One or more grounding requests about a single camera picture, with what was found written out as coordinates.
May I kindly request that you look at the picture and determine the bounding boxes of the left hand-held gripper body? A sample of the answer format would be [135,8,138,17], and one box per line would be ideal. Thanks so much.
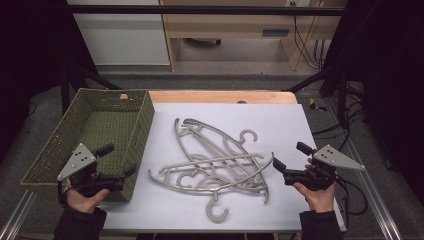
[56,143,126,198]

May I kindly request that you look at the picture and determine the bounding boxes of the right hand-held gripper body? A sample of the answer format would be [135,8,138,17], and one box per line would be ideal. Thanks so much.
[282,143,366,192]

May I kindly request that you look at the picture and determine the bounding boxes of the green woven basket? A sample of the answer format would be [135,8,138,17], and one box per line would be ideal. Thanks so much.
[19,87,156,203]

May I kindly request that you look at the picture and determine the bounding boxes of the beige plastic clothes hanger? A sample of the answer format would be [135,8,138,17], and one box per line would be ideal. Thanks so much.
[148,152,276,224]
[181,118,271,205]
[158,118,266,191]

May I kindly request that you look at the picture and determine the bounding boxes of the person's left hand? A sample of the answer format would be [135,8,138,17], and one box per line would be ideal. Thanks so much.
[65,179,111,215]

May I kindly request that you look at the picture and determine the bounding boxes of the person's right hand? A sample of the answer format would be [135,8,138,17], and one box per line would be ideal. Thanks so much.
[293,182,337,214]

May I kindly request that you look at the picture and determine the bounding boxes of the white table mat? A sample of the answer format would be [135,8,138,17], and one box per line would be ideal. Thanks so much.
[99,102,348,233]

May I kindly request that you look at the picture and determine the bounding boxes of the yellow and black tool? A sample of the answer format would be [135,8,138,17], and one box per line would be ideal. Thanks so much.
[307,97,328,113]

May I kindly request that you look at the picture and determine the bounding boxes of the black metal stand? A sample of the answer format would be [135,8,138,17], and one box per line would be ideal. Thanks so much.
[59,62,124,115]
[282,64,350,125]

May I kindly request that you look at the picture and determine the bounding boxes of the black curtain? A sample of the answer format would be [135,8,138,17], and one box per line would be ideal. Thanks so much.
[319,0,424,203]
[0,0,99,163]

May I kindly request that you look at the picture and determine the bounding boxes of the white cabinet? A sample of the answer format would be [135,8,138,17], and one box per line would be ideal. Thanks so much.
[65,0,172,67]

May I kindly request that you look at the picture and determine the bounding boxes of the light wooden desk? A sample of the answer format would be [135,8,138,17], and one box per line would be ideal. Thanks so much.
[159,0,348,72]

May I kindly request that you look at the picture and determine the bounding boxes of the black floor cables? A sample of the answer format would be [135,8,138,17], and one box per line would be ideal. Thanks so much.
[312,81,367,153]

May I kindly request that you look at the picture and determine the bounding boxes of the left hand-held gripper cable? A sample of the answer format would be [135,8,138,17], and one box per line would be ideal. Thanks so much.
[56,180,73,205]

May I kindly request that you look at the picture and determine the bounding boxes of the hand-held gripper cable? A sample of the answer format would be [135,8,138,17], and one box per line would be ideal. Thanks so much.
[334,174,370,231]
[56,180,73,205]

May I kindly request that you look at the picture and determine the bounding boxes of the right hand-held gripper cable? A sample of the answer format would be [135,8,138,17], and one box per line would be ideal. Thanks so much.
[334,174,370,231]

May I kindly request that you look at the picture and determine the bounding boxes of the aluminium rail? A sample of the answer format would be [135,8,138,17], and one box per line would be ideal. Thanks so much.
[323,99,405,240]
[0,190,38,240]

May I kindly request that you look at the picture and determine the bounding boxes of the black hanging cables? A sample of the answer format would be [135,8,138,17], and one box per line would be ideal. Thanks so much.
[289,1,332,71]

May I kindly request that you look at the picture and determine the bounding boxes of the black horizontal frame bar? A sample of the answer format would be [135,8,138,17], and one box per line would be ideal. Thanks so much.
[65,4,346,16]

